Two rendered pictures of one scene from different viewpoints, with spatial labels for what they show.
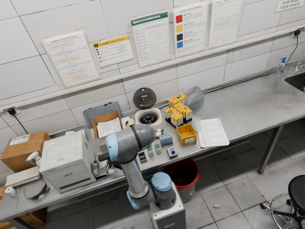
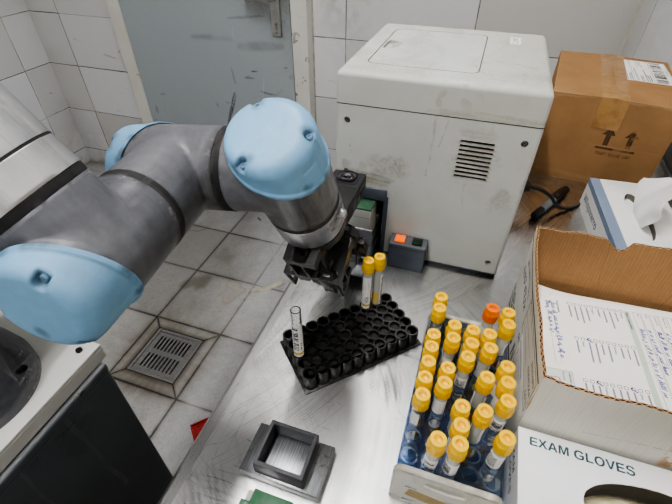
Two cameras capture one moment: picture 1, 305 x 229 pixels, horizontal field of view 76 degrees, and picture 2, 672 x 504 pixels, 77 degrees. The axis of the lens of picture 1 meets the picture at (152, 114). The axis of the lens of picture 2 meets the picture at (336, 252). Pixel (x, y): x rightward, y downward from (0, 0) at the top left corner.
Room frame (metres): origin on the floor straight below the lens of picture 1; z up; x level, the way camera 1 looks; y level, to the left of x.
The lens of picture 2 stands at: (1.10, -0.01, 1.35)
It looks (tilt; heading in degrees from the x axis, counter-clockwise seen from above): 41 degrees down; 119
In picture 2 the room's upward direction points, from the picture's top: straight up
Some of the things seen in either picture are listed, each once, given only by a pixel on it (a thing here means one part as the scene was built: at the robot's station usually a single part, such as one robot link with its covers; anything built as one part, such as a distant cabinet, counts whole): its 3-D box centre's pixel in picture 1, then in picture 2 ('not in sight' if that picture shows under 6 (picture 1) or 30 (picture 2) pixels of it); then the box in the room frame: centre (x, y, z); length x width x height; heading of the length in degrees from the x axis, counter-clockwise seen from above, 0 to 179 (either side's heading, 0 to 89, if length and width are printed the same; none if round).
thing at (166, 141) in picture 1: (166, 140); not in sight; (1.05, -0.07, 0.92); 0.10 x 0.07 x 0.10; 95
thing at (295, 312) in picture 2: not in sight; (297, 337); (0.90, 0.26, 0.93); 0.01 x 0.01 x 0.10
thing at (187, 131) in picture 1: (186, 134); not in sight; (1.07, -0.25, 0.93); 0.13 x 0.13 x 0.10; 6
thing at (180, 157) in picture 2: not in sight; (173, 176); (0.82, 0.21, 1.16); 0.11 x 0.11 x 0.08; 17
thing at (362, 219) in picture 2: (94, 171); (359, 218); (0.86, 0.50, 0.95); 0.05 x 0.04 x 0.06; 10
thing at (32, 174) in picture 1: (23, 177); not in sight; (0.96, 1.10, 0.90); 0.25 x 0.11 x 0.05; 100
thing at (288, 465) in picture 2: (142, 156); (287, 456); (0.96, 0.14, 0.89); 0.09 x 0.05 x 0.04; 10
